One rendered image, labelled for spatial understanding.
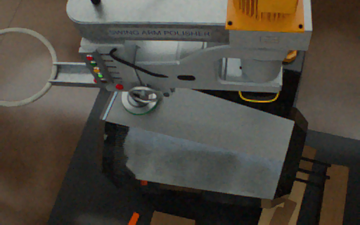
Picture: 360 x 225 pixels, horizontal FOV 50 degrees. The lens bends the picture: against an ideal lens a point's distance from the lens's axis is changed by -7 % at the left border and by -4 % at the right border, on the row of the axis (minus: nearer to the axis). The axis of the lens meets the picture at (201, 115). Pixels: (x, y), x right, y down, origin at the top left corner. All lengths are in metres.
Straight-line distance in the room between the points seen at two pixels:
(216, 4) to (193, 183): 1.14
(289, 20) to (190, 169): 1.13
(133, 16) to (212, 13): 0.30
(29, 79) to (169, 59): 2.26
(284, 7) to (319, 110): 2.05
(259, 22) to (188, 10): 0.27
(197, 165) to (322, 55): 1.71
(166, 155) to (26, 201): 1.48
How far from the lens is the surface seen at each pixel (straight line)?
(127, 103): 2.31
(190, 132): 2.23
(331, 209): 2.91
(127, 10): 1.59
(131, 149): 2.36
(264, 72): 1.78
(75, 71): 2.28
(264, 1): 1.29
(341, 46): 3.64
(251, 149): 2.18
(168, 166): 2.32
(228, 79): 1.88
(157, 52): 1.82
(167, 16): 1.54
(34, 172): 3.44
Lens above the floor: 2.90
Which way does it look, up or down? 64 degrees down
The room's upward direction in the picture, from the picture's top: 12 degrees counter-clockwise
